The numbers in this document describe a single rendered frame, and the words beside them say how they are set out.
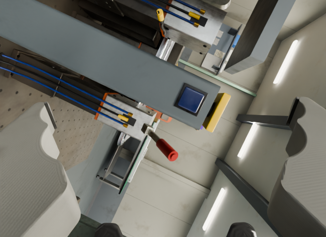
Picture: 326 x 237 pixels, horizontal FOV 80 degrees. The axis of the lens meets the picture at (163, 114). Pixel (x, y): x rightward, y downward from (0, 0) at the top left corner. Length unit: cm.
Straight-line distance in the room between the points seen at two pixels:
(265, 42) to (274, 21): 3
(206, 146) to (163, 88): 634
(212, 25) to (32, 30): 33
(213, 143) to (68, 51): 641
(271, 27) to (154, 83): 16
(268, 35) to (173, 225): 726
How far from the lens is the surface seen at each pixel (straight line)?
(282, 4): 29
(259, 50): 27
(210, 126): 29
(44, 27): 35
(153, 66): 28
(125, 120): 45
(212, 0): 55
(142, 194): 702
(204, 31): 46
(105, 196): 731
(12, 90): 64
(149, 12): 48
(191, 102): 28
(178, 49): 80
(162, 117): 78
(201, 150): 660
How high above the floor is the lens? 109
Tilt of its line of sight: 2 degrees down
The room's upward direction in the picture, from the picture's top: 115 degrees clockwise
